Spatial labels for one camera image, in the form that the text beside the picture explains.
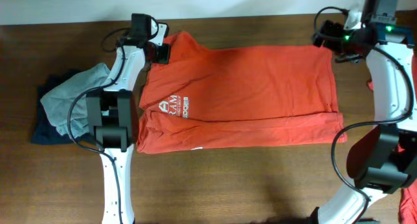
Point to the dark navy folded garment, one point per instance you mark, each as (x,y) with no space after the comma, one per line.
(44,133)

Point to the grey folded shirt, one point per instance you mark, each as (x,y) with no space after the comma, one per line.
(57,101)

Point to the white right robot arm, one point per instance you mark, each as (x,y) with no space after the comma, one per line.
(384,160)

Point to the red crumpled shirt pile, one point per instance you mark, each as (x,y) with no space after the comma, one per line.
(407,206)

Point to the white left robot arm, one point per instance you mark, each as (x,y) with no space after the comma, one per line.
(113,123)

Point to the orange printed t-shirt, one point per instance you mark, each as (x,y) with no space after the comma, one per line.
(257,96)

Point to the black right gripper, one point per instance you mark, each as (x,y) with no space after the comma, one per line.
(335,29)

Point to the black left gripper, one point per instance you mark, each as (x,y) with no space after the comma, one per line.
(163,56)

